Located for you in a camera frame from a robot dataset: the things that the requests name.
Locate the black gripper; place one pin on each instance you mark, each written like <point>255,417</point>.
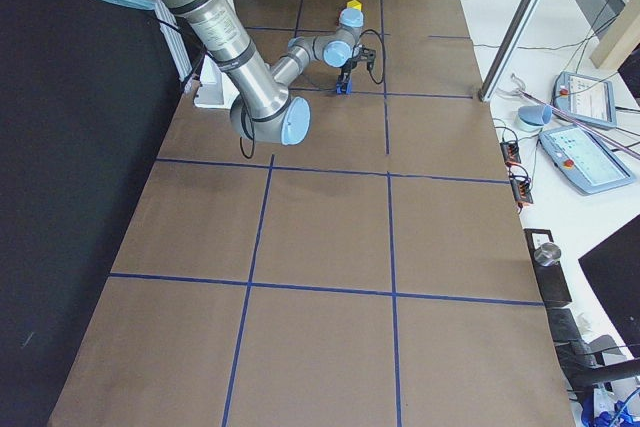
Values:
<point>347,71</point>

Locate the blue wooden cube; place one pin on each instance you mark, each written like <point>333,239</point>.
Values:
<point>344,88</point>

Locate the yellow wooden block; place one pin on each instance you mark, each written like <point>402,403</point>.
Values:
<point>354,4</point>

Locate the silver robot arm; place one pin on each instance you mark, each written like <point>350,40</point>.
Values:
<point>265,110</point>

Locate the upper orange black clamp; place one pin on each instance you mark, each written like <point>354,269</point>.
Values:
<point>510,152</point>

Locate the blue tape roll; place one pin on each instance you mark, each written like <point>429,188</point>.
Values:
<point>530,118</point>

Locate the upper teach pendant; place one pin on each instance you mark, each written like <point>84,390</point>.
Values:
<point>586,98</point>

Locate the teach pendant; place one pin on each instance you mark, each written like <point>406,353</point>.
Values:
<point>585,160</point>
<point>586,98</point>

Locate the lower teach pendant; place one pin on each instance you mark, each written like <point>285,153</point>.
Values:
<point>585,160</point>

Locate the silver metal knob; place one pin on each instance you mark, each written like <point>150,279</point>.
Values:
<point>547,254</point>

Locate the black monitor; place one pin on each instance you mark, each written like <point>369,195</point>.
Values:
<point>612,271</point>

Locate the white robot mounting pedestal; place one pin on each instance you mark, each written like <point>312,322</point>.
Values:
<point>216,91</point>

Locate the aluminium frame post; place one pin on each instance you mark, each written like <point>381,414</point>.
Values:
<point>507,48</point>

